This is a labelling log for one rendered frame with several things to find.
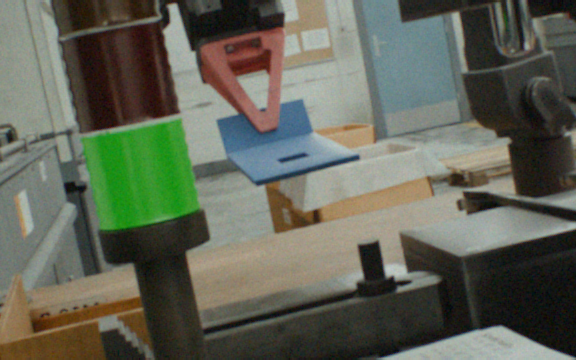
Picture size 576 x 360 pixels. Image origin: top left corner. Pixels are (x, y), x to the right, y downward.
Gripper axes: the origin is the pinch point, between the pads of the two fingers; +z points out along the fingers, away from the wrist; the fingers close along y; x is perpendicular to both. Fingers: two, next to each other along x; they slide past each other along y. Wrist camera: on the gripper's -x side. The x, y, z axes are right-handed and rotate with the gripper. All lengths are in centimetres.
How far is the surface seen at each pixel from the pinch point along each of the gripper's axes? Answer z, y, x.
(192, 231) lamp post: 18.8, 37.8, -9.8
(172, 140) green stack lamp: 15.7, 39.1, -9.6
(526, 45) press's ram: 10.7, 27.6, 9.4
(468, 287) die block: 20.9, 23.5, 3.4
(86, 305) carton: 7.3, -11.0, -17.3
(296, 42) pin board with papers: -469, -938, 212
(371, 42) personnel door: -450, -944, 295
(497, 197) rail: 14.2, 13.2, 10.4
